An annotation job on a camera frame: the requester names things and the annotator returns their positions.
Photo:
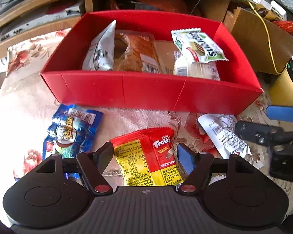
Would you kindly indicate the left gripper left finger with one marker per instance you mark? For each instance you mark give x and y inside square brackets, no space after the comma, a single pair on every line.
[92,165]

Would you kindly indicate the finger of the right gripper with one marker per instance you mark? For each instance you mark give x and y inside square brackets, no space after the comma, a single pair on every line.
[280,113]

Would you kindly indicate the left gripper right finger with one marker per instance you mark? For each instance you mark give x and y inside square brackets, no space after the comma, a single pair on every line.
[197,166]

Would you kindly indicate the blue sausage snack packet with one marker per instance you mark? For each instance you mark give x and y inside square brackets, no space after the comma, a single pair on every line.
[72,131]

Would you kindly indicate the white red sachet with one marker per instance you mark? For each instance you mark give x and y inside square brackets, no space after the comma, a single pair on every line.
[220,129]

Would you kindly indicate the red yellow Trolli packet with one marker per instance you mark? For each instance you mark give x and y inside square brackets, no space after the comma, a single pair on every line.
[146,157]

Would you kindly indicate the pink red cake packet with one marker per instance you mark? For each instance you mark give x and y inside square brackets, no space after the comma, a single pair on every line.
[183,67]

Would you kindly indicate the green Kaprons wafer packet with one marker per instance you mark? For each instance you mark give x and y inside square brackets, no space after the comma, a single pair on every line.
[197,46]

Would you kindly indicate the orange spicy snack packet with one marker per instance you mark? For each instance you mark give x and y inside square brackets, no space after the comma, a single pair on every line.
[136,52]

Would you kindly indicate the yellow trash bin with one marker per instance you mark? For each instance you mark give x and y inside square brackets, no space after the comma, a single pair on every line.
[281,89]

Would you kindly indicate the brown cardboard box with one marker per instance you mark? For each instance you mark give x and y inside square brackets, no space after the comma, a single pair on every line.
[267,47]

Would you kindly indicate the red cardboard box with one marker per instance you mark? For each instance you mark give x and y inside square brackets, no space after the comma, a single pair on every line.
[237,89]

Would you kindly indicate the red plastic bag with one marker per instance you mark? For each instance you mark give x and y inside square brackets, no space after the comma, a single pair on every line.
[287,26]

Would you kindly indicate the floral beige table cloth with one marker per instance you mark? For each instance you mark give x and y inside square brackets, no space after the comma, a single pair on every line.
[27,107]

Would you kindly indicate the silver media player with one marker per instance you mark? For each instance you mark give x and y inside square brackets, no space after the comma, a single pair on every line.
[53,12]

